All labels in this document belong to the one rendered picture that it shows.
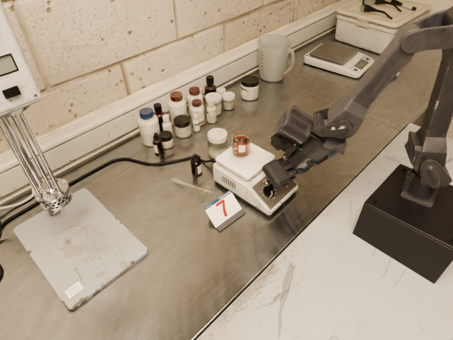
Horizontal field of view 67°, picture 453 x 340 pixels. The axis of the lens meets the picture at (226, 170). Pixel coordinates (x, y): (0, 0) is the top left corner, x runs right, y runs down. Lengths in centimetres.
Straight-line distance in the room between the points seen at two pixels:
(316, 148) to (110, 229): 53
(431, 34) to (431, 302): 52
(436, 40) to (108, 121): 86
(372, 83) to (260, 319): 50
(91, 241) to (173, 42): 70
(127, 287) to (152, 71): 70
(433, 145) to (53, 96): 92
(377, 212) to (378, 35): 110
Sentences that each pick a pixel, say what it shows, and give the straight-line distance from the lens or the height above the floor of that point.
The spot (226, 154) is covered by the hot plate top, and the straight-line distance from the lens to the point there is 92.
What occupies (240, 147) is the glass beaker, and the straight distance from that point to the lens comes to 88.
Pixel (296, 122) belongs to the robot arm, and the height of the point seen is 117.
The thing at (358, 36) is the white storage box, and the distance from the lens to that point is 181.
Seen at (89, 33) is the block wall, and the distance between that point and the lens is 106.
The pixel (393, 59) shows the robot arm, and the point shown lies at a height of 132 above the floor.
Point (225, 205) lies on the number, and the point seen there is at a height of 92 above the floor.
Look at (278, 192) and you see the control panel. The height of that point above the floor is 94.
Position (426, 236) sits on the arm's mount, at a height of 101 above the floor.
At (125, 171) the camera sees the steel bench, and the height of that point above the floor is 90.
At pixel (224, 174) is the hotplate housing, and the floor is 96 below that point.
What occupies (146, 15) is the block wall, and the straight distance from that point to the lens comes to 114.
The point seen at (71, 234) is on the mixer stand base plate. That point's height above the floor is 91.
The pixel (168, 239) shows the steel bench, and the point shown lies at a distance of 85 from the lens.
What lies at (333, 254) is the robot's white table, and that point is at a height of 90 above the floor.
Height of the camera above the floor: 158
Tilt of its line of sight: 43 degrees down
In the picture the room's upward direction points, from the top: 1 degrees counter-clockwise
